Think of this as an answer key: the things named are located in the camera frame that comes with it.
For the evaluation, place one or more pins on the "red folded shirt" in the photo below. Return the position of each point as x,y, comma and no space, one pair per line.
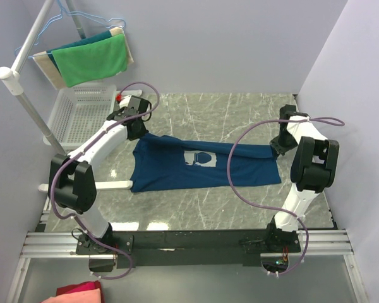
79,287

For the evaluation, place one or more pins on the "blue wire hanger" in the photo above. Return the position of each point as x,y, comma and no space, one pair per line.
68,11

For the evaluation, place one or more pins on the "beige towel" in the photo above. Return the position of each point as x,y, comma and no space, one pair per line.
51,70

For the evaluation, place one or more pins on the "pink folded shirt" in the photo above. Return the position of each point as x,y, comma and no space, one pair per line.
88,296

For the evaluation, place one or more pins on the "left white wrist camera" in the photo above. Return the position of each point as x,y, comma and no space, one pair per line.
122,100

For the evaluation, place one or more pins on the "teal towel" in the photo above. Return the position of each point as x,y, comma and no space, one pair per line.
90,40

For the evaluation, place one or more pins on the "green towel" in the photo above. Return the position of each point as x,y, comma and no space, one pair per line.
95,61

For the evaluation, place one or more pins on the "black base beam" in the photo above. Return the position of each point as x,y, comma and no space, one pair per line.
191,247

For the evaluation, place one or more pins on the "aluminium rail frame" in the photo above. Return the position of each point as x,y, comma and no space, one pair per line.
63,245

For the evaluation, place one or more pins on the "white clothes rack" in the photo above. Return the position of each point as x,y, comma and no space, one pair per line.
24,158

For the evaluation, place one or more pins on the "blue t shirt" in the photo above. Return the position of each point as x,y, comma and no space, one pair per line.
168,163

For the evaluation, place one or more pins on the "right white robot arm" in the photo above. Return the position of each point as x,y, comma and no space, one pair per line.
312,170

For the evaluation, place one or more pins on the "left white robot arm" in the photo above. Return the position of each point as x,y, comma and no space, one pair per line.
71,186

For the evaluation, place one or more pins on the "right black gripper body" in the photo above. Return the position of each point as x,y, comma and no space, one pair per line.
280,145

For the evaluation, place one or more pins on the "white plastic basket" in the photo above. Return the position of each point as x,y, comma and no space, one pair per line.
79,112

